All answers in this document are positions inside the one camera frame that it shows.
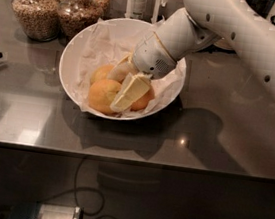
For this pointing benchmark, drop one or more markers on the white bowl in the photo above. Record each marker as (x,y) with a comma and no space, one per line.
(69,63)

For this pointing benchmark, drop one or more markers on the left glass grain jar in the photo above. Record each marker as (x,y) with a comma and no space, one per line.
(37,18)

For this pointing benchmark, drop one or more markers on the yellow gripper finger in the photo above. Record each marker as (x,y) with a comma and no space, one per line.
(132,89)
(122,69)

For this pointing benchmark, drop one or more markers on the front right orange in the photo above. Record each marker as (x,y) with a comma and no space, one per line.
(142,103)

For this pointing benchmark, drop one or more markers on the white paper liner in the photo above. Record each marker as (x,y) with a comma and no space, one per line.
(108,43)

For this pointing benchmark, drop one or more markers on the back left orange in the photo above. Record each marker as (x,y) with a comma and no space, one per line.
(101,73)

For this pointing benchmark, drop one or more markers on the front left orange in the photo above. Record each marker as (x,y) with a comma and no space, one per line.
(102,93)

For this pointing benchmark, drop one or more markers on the middle glass grain jar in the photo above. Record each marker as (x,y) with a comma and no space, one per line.
(76,15)

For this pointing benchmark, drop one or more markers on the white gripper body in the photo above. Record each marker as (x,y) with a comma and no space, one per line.
(151,57)

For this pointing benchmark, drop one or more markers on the metal box below table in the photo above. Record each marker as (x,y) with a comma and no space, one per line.
(39,210)

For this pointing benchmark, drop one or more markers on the orange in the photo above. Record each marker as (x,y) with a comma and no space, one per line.
(101,73)
(142,103)
(102,93)

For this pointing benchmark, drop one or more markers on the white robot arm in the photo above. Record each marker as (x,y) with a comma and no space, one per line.
(196,26)

